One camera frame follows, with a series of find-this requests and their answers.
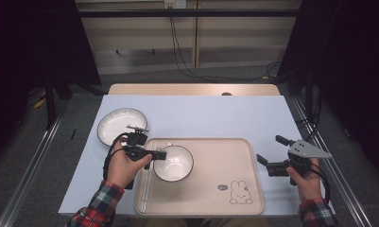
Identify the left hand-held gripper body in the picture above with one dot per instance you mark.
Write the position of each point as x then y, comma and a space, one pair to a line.
137, 138

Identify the white wall socket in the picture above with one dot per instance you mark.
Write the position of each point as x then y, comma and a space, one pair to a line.
174, 3

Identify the yellow strip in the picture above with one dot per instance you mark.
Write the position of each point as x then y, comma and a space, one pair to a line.
40, 102

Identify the person's right hand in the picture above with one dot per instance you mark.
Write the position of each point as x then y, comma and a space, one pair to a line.
306, 189

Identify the black horizontal bar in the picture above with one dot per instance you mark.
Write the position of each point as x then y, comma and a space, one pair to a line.
209, 13

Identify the white plate with dark rim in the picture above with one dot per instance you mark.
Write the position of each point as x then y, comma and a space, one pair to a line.
114, 123

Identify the black curtain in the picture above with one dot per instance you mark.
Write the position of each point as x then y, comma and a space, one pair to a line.
29, 41
351, 63

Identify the wooden post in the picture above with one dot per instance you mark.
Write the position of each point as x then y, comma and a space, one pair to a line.
196, 38

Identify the white bowl with dark rim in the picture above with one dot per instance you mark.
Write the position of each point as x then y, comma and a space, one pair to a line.
174, 167

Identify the white ceramic spoon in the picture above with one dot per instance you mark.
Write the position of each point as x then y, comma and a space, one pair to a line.
169, 145

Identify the person's left hand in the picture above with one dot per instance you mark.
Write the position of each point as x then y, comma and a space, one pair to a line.
124, 171

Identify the person's beige trousers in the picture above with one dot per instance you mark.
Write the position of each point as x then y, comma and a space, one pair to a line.
228, 222

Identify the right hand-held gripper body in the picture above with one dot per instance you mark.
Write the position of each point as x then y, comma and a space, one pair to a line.
305, 148

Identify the light wooden table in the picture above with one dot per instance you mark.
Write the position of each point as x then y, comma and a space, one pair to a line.
177, 90

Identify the black metal stand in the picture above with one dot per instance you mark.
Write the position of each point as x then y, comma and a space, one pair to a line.
50, 104
309, 94

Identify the aluminium floor rail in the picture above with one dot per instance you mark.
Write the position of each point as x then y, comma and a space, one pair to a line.
29, 167
341, 176

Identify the small black stick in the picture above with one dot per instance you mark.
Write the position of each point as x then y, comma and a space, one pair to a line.
73, 134

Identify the beige tray with rabbit print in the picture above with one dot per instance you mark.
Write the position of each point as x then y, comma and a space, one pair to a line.
215, 189

